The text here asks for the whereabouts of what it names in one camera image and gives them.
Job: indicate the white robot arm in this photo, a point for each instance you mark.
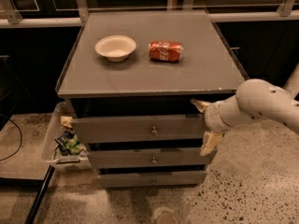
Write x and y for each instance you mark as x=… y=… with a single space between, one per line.
x=254 y=100

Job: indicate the red cola can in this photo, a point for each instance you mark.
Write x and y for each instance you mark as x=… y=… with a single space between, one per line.
x=165 y=51

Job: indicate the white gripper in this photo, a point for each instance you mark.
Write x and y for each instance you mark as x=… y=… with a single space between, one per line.
x=212 y=117

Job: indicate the white paper bowl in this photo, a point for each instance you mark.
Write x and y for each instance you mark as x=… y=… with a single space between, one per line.
x=115 y=48

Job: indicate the black floor bar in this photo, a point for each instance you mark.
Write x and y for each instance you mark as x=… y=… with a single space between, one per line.
x=40 y=195

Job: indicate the green snack bag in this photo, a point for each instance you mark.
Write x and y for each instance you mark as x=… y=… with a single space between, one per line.
x=68 y=144

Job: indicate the grey middle drawer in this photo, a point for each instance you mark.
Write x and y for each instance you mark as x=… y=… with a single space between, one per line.
x=154 y=157

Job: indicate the grey bottom drawer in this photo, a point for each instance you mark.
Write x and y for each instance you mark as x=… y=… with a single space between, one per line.
x=180 y=178

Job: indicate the metal railing frame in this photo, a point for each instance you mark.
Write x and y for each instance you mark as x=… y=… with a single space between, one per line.
x=58 y=13

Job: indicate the crumpled tan paper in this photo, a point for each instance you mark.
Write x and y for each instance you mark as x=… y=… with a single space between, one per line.
x=66 y=121

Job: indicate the grey top drawer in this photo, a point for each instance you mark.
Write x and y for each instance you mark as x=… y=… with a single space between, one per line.
x=139 y=128

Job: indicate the grey drawer cabinet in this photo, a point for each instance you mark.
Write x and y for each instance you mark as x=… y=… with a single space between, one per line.
x=92 y=86

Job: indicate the grey drawer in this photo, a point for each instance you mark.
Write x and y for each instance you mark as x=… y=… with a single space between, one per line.
x=154 y=157
x=139 y=128
x=180 y=178

